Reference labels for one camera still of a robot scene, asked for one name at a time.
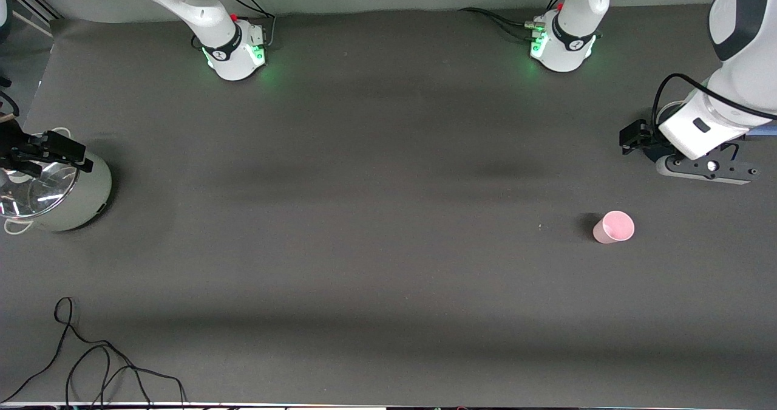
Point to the dark blue pan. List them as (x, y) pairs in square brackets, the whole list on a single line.
[(652, 155)]

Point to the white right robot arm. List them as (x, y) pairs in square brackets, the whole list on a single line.
[(234, 64)]

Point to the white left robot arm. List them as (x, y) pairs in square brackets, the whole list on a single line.
[(746, 76)]

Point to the dark grey table cover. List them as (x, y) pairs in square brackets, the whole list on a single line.
[(388, 215)]

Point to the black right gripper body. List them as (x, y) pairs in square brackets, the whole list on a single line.
[(13, 142)]

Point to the pink plastic cup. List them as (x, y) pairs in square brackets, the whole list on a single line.
[(613, 228)]

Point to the grey-green pot with glass lid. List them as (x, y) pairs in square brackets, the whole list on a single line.
[(85, 197)]

